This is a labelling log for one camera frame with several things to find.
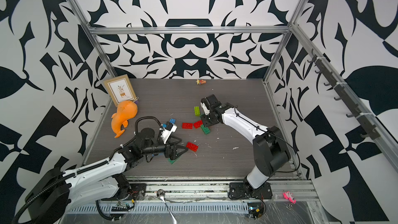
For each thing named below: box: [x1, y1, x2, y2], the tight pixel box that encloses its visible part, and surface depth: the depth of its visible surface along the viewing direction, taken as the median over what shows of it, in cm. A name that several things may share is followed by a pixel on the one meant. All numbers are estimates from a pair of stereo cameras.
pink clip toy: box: [282, 190, 297, 205], surface depth 74 cm
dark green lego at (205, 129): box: [201, 124, 211, 135], surface depth 93 cm
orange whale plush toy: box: [110, 100, 138, 139], surface depth 96 cm
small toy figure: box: [195, 78, 207, 86], surface depth 120 cm
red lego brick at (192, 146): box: [186, 141, 199, 153], surface depth 89 cm
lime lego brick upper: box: [193, 106, 201, 117], surface depth 104 cm
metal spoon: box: [156, 188, 178, 224], surface depth 76 cm
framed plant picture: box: [103, 74, 137, 108], surface depth 104 cm
